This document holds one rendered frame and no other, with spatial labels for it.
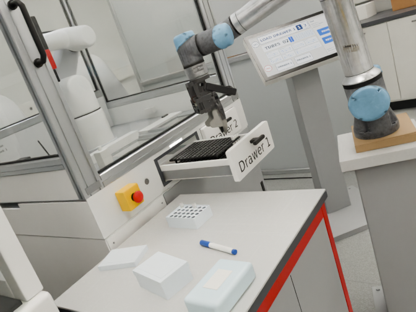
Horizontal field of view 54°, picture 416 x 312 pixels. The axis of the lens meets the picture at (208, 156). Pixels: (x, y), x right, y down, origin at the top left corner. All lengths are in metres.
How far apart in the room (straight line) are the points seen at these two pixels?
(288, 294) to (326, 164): 1.53
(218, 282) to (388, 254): 0.89
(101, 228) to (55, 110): 0.39
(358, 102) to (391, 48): 2.94
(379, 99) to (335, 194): 1.37
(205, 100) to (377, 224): 0.76
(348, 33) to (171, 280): 0.83
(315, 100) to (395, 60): 1.93
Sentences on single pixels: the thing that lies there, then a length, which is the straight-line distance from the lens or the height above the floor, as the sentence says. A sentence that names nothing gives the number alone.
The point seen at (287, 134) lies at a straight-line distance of 3.32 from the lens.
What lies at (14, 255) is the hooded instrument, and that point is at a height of 1.01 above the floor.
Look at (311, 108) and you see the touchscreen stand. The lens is 2.40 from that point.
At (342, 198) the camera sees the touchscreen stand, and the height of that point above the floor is 0.11.
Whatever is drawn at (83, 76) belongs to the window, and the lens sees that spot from 1.39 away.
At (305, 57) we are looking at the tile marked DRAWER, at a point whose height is 1.00.
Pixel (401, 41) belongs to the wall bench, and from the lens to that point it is 4.19.
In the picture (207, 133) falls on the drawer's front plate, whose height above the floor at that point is 0.90.
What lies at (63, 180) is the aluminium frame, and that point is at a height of 1.01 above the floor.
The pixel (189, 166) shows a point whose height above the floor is 0.88.
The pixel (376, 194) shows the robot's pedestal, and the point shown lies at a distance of 1.54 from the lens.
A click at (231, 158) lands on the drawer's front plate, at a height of 0.91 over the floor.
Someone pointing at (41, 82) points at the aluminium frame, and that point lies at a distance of 1.28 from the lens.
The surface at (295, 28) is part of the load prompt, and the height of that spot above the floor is 1.15.
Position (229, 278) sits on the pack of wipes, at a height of 0.80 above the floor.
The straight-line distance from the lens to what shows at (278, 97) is 3.23.
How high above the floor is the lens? 1.30
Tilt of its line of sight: 16 degrees down
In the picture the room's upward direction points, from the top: 19 degrees counter-clockwise
